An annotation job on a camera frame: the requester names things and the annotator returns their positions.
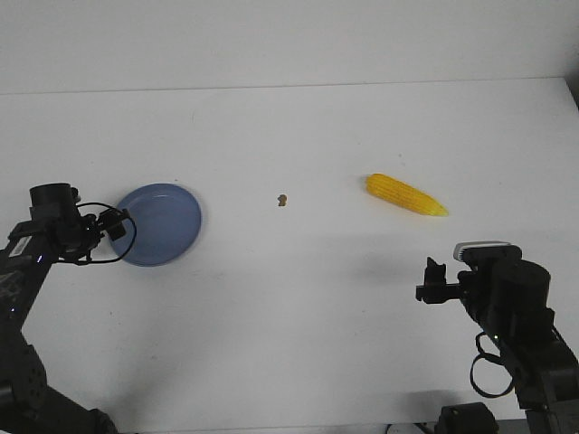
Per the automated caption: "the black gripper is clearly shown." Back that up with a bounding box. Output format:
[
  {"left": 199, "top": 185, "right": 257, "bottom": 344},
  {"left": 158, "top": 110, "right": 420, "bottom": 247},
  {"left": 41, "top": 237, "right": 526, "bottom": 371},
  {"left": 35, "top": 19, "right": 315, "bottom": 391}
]
[
  {"left": 415, "top": 257, "right": 467, "bottom": 304},
  {"left": 80, "top": 208, "right": 126, "bottom": 251}
]

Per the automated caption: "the blue round plate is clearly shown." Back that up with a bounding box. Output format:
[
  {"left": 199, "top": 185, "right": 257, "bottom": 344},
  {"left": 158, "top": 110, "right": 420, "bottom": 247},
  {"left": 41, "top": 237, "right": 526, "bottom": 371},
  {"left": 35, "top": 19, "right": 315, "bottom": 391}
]
[{"left": 109, "top": 183, "right": 203, "bottom": 267}]

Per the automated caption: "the yellow corn cob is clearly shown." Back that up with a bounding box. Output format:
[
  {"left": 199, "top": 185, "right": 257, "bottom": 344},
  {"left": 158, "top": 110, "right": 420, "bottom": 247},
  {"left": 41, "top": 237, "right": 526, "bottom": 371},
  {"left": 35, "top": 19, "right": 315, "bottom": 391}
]
[{"left": 365, "top": 174, "right": 450, "bottom": 217}]

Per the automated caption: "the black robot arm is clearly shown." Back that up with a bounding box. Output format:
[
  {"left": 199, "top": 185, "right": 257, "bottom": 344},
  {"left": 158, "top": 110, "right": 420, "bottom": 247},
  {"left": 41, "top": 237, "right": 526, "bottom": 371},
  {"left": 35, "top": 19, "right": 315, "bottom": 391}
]
[
  {"left": 416, "top": 258, "right": 578, "bottom": 410},
  {"left": 1, "top": 183, "right": 131, "bottom": 433}
]

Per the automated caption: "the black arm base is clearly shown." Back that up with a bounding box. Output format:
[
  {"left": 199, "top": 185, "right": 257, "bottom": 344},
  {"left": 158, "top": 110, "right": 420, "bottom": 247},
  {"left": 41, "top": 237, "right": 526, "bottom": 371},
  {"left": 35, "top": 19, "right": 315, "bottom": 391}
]
[{"left": 434, "top": 402, "right": 499, "bottom": 434}]

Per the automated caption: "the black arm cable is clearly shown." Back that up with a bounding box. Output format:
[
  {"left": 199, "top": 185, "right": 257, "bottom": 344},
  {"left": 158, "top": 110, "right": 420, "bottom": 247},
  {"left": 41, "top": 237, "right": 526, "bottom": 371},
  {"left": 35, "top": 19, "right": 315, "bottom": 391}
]
[
  {"left": 469, "top": 332, "right": 517, "bottom": 399},
  {"left": 58, "top": 201, "right": 138, "bottom": 267}
]

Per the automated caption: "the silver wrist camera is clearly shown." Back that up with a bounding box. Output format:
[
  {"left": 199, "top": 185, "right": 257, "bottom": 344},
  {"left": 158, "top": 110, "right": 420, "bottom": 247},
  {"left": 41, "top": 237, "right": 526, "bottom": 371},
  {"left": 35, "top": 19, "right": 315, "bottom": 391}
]
[{"left": 453, "top": 241, "right": 522, "bottom": 264}]

